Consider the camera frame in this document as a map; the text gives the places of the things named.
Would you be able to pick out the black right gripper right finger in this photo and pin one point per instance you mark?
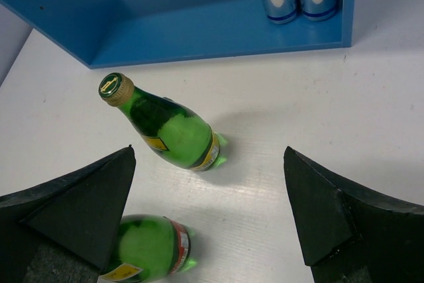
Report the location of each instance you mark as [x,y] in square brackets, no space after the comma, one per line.
[348,232]

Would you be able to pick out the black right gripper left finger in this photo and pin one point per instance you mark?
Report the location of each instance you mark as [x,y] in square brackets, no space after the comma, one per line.
[64,230]

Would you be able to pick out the green bottle red label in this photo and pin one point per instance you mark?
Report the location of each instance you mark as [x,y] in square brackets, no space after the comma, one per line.
[149,248]

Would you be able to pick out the green bottle gold cap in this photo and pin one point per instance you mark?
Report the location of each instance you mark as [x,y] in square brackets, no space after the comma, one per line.
[174,132]

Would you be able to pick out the blue and yellow shelf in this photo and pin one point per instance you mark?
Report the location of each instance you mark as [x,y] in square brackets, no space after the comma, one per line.
[111,33]

